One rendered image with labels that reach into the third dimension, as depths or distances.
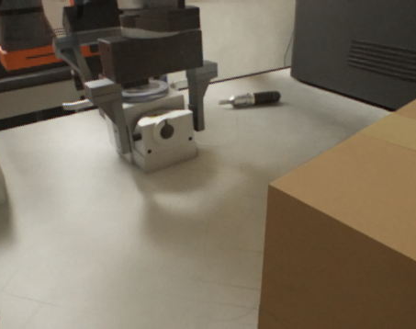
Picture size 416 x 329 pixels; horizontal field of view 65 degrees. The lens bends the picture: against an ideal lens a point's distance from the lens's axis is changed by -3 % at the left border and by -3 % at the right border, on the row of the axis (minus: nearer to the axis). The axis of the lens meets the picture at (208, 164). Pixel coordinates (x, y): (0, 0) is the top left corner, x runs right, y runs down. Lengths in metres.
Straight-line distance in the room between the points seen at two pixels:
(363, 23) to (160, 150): 0.50
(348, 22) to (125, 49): 0.51
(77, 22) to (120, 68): 0.21
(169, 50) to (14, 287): 0.32
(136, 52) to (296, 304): 0.34
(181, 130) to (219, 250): 0.21
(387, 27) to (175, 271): 0.60
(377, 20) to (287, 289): 0.64
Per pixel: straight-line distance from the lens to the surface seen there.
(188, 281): 0.33
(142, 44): 0.44
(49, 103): 2.05
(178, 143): 0.50
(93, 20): 0.63
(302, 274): 0.18
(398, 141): 0.22
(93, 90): 0.44
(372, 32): 0.77
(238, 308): 0.31
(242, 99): 0.72
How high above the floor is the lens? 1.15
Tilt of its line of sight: 30 degrees down
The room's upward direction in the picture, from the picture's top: 2 degrees counter-clockwise
